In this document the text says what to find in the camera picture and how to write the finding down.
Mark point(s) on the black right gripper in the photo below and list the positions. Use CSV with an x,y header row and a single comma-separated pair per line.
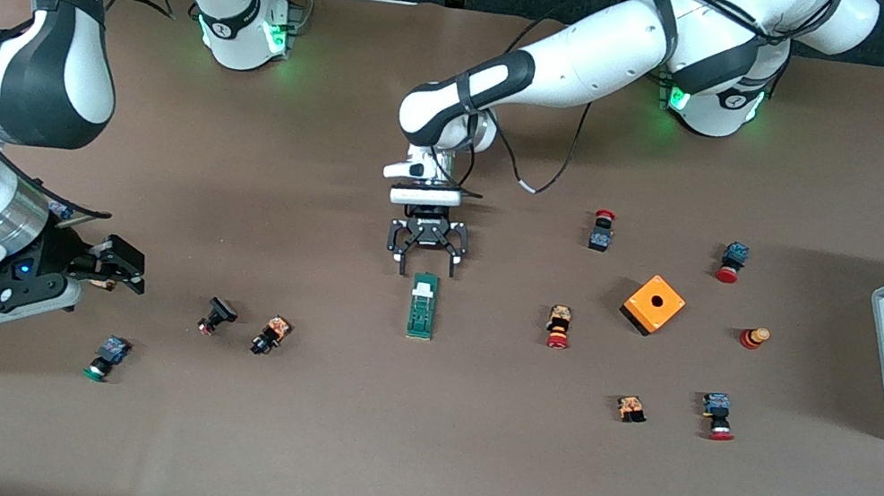
x,y
57,250

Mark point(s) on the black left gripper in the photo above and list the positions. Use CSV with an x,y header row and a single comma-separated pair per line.
x,y
428,231

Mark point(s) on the green terminal block module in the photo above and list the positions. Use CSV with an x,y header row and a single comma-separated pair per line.
x,y
422,308

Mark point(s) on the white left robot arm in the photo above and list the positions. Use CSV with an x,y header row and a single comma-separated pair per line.
x,y
604,49

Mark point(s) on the green push button blue block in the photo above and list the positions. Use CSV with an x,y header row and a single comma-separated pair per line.
x,y
59,209
107,357

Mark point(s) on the black square button red base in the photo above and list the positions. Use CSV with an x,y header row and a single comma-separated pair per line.
x,y
218,315

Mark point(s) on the red mushroom button orange block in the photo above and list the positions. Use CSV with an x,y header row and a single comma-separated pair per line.
x,y
559,327

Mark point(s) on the red push button black block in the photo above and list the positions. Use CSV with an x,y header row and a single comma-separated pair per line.
x,y
601,232

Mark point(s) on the brown paper table cover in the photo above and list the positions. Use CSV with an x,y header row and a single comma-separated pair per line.
x,y
408,442

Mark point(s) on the orange contact block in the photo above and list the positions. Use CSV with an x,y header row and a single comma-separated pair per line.
x,y
632,409

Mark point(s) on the red push button blue block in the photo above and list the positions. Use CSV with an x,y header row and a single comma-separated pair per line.
x,y
732,261
717,415

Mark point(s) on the red yellow button head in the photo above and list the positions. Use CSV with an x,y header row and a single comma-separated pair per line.
x,y
753,337

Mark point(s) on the orange button enclosure box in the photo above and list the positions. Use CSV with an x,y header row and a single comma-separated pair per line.
x,y
654,304

